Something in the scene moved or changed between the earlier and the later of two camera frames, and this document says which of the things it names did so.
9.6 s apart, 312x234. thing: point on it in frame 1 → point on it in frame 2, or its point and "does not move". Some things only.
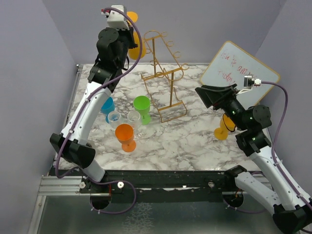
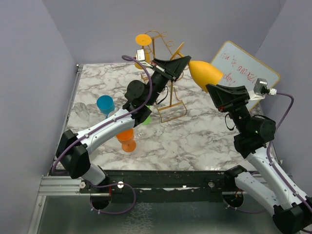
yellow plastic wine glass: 133,52 → 143,40
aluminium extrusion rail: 53,186 does not move
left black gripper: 128,33 → 172,68
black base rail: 163,186 does not move
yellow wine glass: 226,125 → 204,73
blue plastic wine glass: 108,107 does not move
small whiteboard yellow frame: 230,65 does not move
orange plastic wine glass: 124,134 does not move
